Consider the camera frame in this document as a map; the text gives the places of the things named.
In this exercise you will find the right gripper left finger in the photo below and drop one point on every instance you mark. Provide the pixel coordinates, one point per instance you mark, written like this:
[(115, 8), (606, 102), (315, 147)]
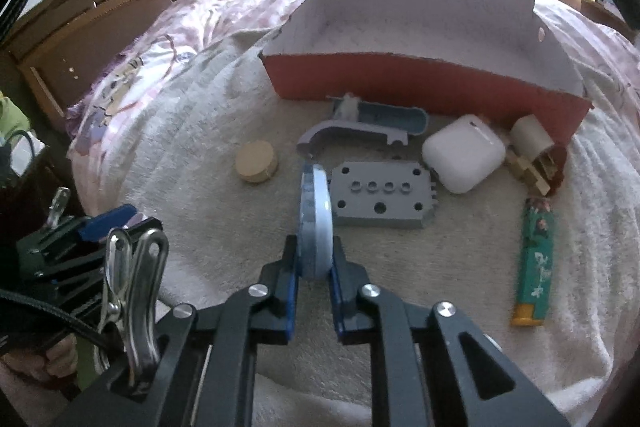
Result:
[(269, 319)]

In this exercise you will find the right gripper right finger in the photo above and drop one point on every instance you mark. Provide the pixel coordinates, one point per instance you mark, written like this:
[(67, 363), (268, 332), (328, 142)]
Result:
[(358, 319)]

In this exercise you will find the light blue round disc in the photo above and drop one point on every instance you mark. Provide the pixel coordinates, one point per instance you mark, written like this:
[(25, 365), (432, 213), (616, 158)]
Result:
[(315, 224)]

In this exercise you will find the grey perforated plastic block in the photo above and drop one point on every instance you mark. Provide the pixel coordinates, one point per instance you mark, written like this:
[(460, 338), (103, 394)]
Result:
[(383, 194)]

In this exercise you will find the green lighter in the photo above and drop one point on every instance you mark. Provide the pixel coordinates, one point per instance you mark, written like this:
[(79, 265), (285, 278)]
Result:
[(532, 293)]

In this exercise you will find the lavender curved plastic part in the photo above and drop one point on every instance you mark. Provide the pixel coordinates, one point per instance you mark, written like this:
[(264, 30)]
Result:
[(315, 138)]

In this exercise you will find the white earbuds case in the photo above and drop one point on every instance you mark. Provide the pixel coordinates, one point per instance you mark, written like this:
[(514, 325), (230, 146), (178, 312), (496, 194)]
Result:
[(464, 153)]

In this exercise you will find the blue curved plastic part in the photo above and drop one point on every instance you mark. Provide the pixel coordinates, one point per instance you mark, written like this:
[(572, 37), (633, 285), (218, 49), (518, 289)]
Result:
[(412, 120)]

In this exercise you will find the white cube keychain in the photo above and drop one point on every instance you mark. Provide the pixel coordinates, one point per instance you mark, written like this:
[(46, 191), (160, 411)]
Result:
[(528, 138)]

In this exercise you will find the wooden zigzag puzzle piece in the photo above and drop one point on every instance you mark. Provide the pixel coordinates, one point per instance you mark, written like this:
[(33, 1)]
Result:
[(523, 170)]

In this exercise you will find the operator hand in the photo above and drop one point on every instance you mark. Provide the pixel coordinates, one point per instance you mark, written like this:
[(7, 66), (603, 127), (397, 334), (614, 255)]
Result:
[(59, 361)]

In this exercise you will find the metal spring clamp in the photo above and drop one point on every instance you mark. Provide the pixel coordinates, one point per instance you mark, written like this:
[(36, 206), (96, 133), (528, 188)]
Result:
[(133, 271)]

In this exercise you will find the round wooden disc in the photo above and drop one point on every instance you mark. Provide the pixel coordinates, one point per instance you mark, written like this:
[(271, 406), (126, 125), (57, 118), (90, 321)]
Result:
[(256, 162)]

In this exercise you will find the beige fluffy towel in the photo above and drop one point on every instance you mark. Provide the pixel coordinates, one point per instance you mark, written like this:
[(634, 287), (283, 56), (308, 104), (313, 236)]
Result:
[(555, 282)]

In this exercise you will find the red cardboard box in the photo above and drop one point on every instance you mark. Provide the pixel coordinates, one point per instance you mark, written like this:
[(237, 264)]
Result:
[(493, 58)]

